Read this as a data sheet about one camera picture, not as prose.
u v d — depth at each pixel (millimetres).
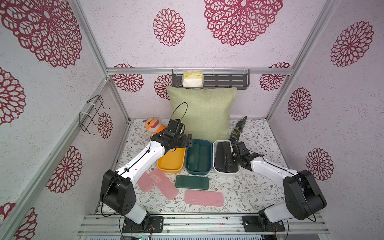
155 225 735
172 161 944
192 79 898
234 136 1095
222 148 958
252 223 732
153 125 1060
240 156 709
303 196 433
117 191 422
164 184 874
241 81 944
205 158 963
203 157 958
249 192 851
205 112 879
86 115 730
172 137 623
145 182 870
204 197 829
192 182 861
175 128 628
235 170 876
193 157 955
